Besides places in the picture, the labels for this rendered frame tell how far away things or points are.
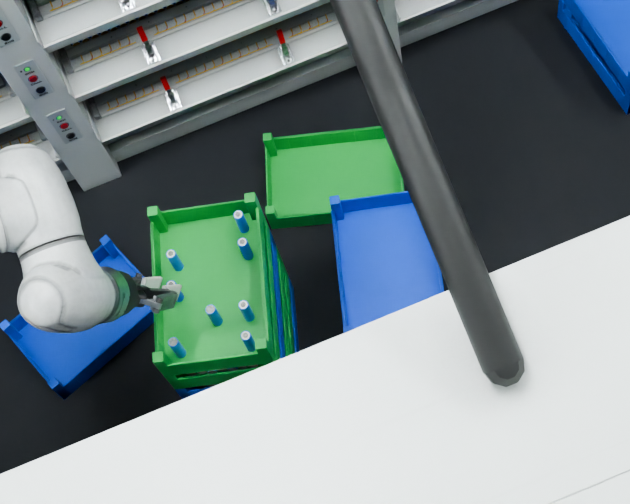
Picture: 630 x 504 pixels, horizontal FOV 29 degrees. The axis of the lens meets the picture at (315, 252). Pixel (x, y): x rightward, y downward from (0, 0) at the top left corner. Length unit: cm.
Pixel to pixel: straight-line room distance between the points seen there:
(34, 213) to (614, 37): 146
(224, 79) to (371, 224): 48
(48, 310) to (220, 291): 53
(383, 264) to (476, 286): 175
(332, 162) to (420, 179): 204
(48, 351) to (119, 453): 197
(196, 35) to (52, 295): 93
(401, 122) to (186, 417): 22
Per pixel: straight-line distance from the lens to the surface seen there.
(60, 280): 175
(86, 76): 253
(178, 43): 252
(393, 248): 245
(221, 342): 217
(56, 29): 238
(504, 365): 69
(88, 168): 275
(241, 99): 279
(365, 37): 70
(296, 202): 269
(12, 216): 180
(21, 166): 182
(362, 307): 241
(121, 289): 189
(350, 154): 273
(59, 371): 268
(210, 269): 222
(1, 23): 229
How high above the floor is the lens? 241
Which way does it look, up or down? 66 degrees down
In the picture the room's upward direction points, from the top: 18 degrees counter-clockwise
